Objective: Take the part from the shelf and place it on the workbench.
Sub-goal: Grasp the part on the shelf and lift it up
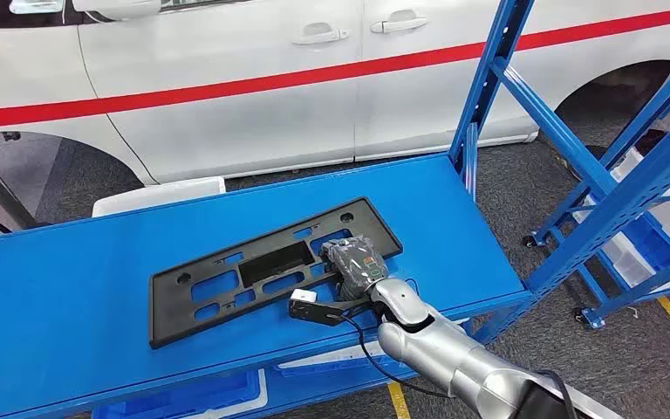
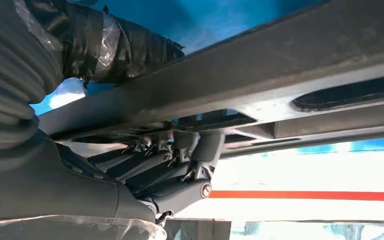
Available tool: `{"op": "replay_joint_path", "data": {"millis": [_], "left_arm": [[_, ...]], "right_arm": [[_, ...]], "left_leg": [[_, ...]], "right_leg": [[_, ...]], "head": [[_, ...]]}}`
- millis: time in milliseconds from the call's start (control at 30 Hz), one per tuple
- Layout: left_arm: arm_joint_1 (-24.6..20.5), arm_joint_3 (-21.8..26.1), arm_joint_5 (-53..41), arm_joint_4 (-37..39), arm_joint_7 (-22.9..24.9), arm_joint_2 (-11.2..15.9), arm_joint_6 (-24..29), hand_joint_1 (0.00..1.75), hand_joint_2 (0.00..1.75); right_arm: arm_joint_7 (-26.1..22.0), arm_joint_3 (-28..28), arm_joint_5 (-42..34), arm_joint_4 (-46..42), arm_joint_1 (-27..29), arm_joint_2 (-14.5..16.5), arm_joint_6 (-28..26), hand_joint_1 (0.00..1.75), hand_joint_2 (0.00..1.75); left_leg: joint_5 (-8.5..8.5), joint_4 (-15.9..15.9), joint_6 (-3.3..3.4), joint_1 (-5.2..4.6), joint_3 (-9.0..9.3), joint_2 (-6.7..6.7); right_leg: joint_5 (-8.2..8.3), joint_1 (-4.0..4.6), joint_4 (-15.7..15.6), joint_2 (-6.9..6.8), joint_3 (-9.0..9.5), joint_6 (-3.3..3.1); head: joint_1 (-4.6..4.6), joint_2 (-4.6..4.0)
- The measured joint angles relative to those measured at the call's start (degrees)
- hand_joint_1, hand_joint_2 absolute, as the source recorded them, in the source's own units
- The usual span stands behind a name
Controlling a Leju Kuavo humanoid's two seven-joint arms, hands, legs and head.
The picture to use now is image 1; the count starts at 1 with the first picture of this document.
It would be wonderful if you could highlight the blue metal shelf rack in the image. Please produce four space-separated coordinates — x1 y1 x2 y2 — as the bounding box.
0 0 670 419

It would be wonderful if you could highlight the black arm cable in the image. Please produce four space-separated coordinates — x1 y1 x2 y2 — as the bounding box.
536 369 579 419

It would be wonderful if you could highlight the black camera cable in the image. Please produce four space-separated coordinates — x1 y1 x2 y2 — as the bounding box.
339 313 455 402

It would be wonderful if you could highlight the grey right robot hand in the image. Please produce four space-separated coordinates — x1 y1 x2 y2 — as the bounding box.
318 234 393 303

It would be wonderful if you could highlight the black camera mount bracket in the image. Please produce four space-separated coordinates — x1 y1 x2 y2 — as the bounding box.
286 298 384 328

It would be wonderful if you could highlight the white car with red stripe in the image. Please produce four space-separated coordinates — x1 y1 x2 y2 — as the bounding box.
0 0 670 188

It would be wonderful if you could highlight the black plastic plate bracket part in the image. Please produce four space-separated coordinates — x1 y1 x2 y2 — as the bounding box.
148 196 404 350

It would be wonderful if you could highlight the dark metal frame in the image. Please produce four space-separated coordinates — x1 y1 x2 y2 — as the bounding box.
0 134 38 234

